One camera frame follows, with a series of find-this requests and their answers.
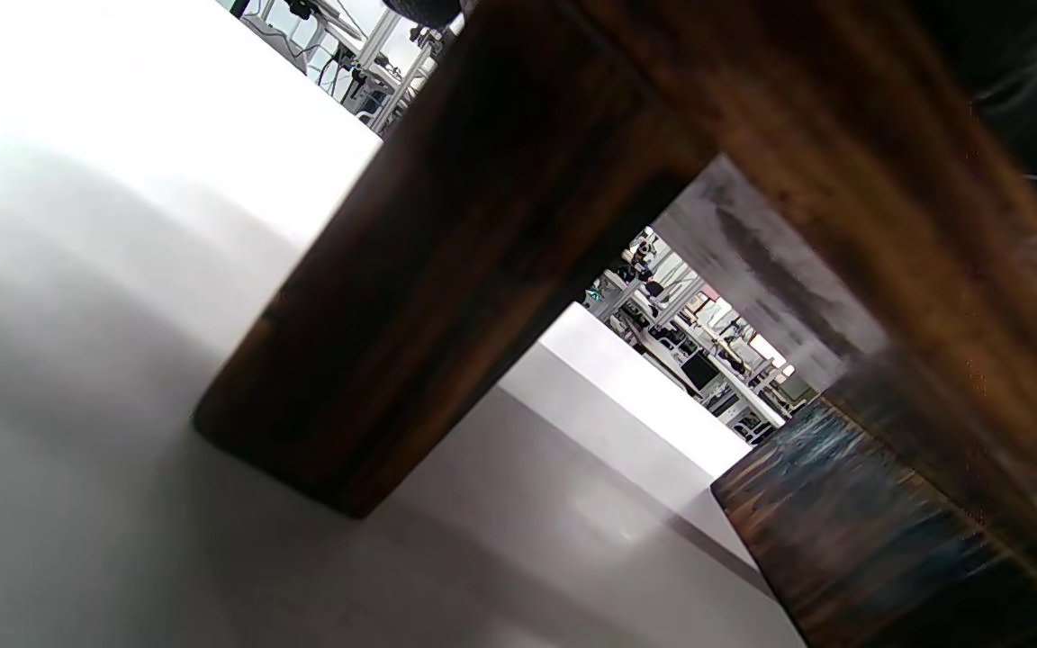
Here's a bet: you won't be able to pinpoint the person's left hand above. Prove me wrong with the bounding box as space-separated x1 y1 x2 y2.
910 0 1037 271

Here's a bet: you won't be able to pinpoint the brown wooden stool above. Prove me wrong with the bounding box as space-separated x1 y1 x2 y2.
193 0 1037 648

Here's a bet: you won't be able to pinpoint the black monitor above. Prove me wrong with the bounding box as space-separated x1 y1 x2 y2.
681 353 719 390

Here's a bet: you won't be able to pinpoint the black mesh office chair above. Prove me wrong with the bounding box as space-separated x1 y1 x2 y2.
382 0 465 30

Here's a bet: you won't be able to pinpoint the white frame workstations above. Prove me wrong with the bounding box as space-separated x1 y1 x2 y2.
583 227 818 446

